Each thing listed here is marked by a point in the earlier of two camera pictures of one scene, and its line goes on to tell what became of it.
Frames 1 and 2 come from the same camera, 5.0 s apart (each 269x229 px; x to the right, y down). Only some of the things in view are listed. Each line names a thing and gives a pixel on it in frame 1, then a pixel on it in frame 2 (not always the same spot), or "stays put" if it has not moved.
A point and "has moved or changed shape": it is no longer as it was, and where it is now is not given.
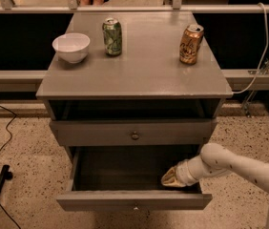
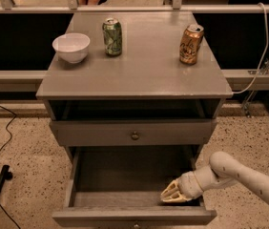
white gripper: (182, 172) -> (189, 184)
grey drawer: (129, 178) has moved or changed shape
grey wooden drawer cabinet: (133, 79) stays put
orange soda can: (190, 43) stays put
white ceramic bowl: (72, 47) stays put
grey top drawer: (134, 133) stays put
